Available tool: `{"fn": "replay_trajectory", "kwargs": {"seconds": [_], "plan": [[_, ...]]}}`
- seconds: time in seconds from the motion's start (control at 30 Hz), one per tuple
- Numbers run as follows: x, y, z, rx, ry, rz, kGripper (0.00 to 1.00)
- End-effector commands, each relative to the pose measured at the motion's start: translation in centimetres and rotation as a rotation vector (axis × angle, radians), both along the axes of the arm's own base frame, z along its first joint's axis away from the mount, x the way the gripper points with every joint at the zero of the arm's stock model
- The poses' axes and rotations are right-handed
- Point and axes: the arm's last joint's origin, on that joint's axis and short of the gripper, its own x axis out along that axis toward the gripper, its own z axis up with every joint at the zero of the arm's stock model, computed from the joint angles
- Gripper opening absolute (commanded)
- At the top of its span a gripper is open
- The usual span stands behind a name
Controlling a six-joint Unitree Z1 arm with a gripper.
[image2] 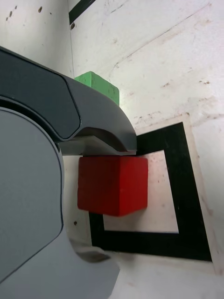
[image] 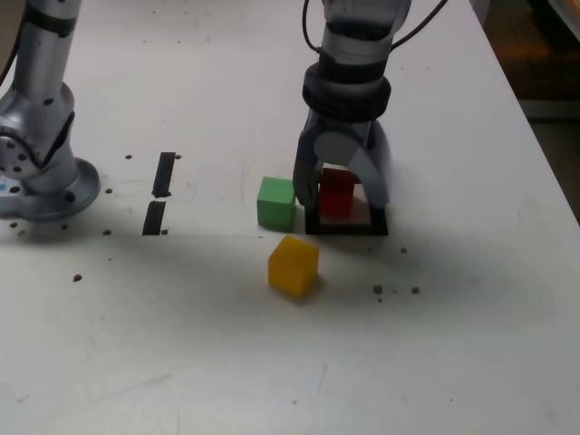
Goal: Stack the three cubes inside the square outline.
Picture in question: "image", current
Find black tape strip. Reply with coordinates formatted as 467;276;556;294
141;151;177;237

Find green cube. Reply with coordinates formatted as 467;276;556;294
256;176;298;229

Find brown background furniture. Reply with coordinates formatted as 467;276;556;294
470;0;580;120

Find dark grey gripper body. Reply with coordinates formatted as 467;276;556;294
311;112;377;149

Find black tape square outline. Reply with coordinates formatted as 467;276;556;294
304;180;390;237

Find red cube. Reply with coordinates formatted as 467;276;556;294
318;167;355;218

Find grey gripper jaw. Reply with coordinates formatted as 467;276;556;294
348;119;392;210
293;112;325;212

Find yellow cube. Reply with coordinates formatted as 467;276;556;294
267;234;320;299

